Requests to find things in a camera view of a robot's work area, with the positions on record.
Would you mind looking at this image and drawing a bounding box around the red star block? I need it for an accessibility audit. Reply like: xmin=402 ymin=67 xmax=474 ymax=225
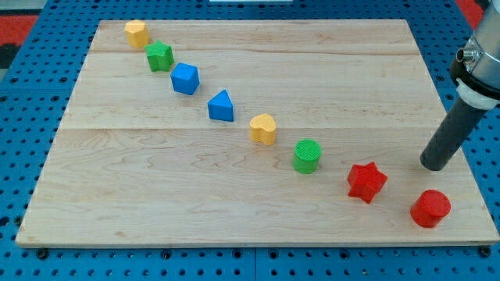
xmin=348 ymin=162 xmax=388 ymax=204

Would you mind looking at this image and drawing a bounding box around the green star block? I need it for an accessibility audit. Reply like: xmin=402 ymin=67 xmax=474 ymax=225
xmin=145 ymin=41 xmax=174 ymax=72

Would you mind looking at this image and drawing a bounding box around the yellow heart block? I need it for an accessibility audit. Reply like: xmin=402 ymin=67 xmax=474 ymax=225
xmin=249 ymin=113 xmax=277 ymax=145

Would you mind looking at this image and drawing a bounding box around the blue triangle block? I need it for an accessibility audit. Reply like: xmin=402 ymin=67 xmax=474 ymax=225
xmin=208 ymin=90 xmax=234 ymax=122

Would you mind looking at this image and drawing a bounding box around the green cylinder block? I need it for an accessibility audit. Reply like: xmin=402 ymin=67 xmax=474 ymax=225
xmin=292 ymin=138 xmax=322 ymax=174

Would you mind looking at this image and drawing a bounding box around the wooden board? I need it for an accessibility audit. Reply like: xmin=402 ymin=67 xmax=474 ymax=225
xmin=16 ymin=20 xmax=499 ymax=248

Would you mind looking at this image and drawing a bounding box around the blue cube block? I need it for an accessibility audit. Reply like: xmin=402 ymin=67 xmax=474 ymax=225
xmin=170 ymin=62 xmax=200 ymax=95

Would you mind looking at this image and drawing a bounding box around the yellow pentagon block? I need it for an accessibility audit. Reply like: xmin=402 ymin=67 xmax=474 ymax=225
xmin=124 ymin=20 xmax=150 ymax=48

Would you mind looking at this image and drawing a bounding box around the red cylinder block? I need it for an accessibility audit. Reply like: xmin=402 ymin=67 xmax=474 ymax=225
xmin=410 ymin=190 xmax=452 ymax=228

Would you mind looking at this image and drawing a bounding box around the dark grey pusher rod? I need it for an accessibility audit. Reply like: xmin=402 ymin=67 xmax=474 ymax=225
xmin=420 ymin=98 xmax=487 ymax=171

